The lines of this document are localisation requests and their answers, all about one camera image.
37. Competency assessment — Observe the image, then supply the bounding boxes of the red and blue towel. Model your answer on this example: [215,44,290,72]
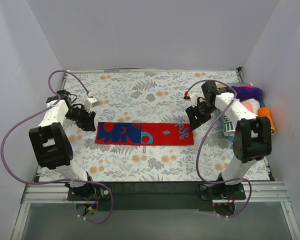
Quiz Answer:
[95,122,194,146]

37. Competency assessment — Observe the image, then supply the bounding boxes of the pink panda towel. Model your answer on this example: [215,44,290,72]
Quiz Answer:
[241,101,259,115]

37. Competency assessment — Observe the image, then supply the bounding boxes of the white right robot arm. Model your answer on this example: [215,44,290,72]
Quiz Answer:
[183,79,272,200]

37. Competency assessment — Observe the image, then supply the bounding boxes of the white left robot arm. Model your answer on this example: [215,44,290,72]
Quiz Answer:
[28,89,100,200]

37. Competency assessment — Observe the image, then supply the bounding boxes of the striped lemon rolled towel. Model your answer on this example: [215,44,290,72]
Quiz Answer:
[220,114,235,137]

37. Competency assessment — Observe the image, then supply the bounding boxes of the purple rolled towel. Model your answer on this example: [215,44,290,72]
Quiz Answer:
[232,86,263,101]

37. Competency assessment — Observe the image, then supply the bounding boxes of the white rolled towel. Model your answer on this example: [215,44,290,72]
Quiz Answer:
[246,98,259,103]

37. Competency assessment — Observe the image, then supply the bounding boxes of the teal towel tray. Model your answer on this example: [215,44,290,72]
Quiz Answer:
[225,82,266,141]

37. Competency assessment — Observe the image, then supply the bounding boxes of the orange rolled towel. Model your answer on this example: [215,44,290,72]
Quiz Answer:
[257,107,276,136]

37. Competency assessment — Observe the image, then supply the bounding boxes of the floral patterned table mat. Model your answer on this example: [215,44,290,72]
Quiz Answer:
[39,69,271,183]

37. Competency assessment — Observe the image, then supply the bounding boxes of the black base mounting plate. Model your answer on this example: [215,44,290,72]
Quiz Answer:
[67,181,246,212]

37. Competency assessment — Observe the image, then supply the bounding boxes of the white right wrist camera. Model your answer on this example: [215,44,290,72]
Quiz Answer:
[183,91,199,108]

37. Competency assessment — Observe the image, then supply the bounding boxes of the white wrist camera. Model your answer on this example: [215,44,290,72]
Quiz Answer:
[84,97,100,111]
[183,91,199,108]

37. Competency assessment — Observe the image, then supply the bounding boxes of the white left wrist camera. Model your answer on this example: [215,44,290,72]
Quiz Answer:
[84,97,100,111]

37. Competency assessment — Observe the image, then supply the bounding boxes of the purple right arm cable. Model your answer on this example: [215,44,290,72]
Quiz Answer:
[183,79,252,219]

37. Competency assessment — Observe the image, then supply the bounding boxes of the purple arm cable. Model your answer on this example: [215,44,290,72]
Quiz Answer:
[0,69,115,225]
[183,79,252,219]

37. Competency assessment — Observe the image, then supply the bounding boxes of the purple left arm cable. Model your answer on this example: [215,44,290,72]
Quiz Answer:
[0,69,115,225]

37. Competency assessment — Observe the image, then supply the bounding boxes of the aluminium frame rail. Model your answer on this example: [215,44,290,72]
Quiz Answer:
[15,181,300,240]

